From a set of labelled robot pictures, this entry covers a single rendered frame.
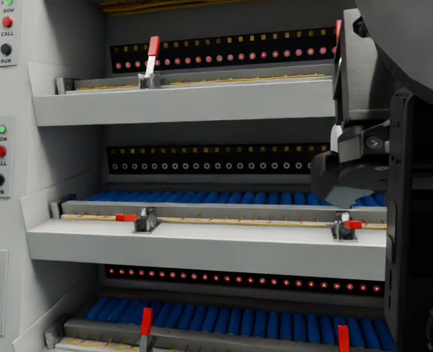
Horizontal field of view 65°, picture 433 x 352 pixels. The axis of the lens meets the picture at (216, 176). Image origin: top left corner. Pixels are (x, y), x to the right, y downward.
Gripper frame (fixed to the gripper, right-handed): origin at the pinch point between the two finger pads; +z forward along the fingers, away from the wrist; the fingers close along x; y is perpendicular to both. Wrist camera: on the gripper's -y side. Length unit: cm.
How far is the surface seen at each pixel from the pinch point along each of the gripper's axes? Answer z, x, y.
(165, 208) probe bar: 18.1, 24.3, 2.5
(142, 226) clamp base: 16.4, 26.9, -0.5
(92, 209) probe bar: 18.3, 36.4, 2.1
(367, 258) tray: 15.2, -2.8, -3.5
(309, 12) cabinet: 25.3, 2.7, 41.3
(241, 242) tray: 14.4, 12.2, -2.3
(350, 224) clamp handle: 8.4, 0.0, -0.5
